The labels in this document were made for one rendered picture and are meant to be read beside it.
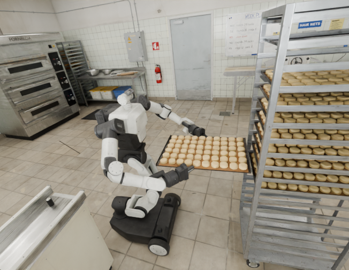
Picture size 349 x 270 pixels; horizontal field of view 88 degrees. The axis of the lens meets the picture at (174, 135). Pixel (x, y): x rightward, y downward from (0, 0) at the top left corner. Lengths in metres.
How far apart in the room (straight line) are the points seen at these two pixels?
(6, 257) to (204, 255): 1.41
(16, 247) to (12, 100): 3.67
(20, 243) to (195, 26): 4.77
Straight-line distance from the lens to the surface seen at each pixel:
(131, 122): 1.24
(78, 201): 1.42
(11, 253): 1.44
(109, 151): 1.08
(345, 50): 1.48
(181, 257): 1.98
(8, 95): 4.78
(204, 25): 4.99
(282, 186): 1.34
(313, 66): 0.98
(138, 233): 1.97
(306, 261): 1.98
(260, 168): 1.13
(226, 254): 2.01
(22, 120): 4.91
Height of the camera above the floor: 1.77
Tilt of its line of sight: 30 degrees down
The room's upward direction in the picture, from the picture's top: 6 degrees counter-clockwise
